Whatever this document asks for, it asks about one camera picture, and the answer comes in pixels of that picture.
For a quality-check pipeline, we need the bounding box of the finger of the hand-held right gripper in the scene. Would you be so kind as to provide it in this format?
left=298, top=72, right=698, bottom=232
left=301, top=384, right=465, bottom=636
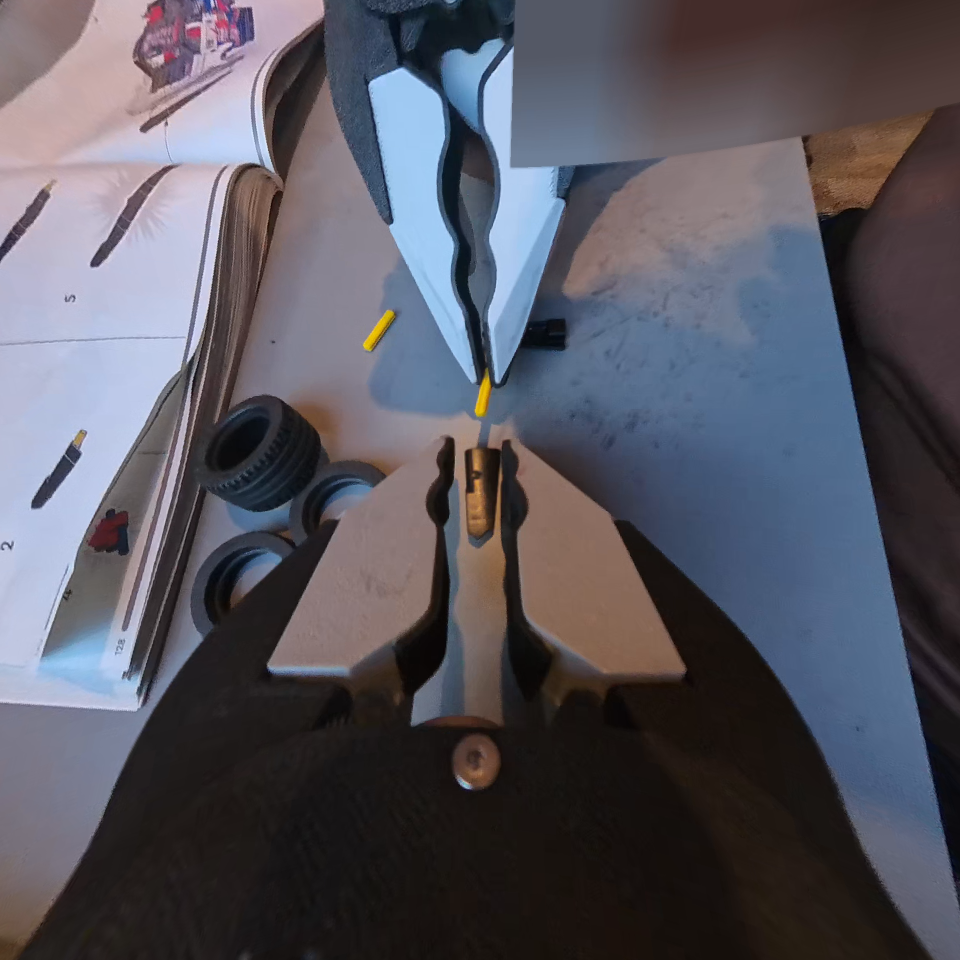
left=441, top=37, right=567, bottom=389
left=367, top=66, right=483, bottom=384

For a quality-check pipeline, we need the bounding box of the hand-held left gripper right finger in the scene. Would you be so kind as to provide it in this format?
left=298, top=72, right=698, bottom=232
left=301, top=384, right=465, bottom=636
left=498, top=438, right=687, bottom=702

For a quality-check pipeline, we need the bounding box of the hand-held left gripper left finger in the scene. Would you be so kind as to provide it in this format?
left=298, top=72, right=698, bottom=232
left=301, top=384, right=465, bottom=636
left=266, top=435, right=457, bottom=695

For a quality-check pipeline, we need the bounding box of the black rubber tyre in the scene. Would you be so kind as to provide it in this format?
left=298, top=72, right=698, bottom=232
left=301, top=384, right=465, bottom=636
left=196, top=395, right=325, bottom=513
left=191, top=531, right=295, bottom=637
left=288, top=459, right=387, bottom=545

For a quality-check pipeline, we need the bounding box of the grey desk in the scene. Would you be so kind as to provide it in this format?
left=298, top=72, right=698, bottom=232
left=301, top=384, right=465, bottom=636
left=0, top=67, right=960, bottom=960

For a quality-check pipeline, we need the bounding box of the building instruction booklet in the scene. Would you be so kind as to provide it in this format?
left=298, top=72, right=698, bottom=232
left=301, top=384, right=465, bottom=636
left=0, top=0, right=327, bottom=712

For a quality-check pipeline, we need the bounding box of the person's brown clothing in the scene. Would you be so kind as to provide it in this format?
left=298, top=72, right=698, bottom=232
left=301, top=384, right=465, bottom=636
left=821, top=105, right=960, bottom=789

